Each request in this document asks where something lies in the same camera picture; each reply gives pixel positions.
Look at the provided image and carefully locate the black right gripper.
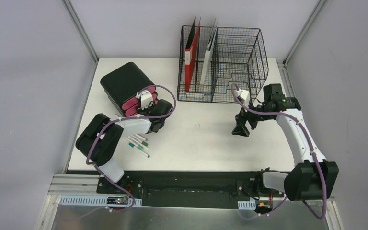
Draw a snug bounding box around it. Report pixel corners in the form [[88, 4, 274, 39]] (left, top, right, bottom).
[[232, 98, 273, 137]]

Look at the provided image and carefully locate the black pink drawer unit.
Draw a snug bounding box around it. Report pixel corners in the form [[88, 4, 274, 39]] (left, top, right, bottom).
[[100, 62, 158, 116]]

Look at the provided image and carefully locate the teal white pen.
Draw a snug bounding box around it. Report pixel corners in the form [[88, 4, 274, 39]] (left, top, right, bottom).
[[128, 142, 150, 158]]

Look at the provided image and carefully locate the red notebook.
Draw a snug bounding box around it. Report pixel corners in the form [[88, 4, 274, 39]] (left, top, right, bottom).
[[184, 17, 200, 92]]

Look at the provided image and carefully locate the grey notebook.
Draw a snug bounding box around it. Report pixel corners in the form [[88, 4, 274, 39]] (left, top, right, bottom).
[[200, 18, 219, 84]]

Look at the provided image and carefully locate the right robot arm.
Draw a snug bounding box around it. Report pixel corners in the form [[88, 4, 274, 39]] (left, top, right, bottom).
[[230, 83, 339, 201]]

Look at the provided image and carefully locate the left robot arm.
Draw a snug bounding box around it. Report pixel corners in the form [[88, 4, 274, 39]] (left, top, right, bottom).
[[75, 99, 175, 194]]

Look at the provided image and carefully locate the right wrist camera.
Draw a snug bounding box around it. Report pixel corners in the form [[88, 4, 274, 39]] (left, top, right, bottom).
[[235, 89, 250, 107]]

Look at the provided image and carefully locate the black wire mesh organizer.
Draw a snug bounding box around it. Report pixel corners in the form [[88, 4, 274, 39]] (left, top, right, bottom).
[[177, 25, 269, 103]]

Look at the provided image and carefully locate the white cable duct right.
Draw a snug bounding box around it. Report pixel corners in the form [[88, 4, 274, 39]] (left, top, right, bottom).
[[237, 200, 256, 210]]

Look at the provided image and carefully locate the white cable duct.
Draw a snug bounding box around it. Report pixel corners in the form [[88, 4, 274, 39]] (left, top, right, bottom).
[[237, 200, 256, 210], [59, 195, 142, 207]]

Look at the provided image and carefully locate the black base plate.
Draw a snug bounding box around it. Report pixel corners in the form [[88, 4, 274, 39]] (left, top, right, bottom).
[[96, 171, 284, 209]]

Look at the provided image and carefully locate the white cable duct left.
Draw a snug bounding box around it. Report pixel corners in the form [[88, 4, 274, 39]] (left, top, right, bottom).
[[59, 195, 142, 207]]

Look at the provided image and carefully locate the aluminium frame rail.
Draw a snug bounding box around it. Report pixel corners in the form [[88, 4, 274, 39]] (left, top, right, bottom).
[[48, 174, 99, 195]]

